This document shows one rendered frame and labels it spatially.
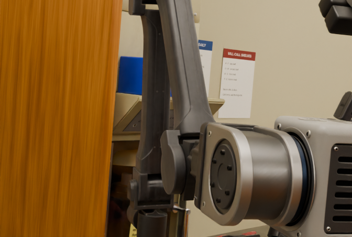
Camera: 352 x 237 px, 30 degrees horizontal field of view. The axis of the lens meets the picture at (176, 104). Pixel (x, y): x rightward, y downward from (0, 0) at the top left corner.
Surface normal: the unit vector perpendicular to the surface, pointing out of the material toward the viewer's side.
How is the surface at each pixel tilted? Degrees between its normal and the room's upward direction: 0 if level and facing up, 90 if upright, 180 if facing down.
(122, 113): 90
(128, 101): 90
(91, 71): 90
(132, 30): 90
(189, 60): 61
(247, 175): 78
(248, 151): 50
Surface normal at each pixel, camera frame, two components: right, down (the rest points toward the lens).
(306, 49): 0.72, 0.10
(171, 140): 0.26, -0.43
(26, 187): -0.69, -0.02
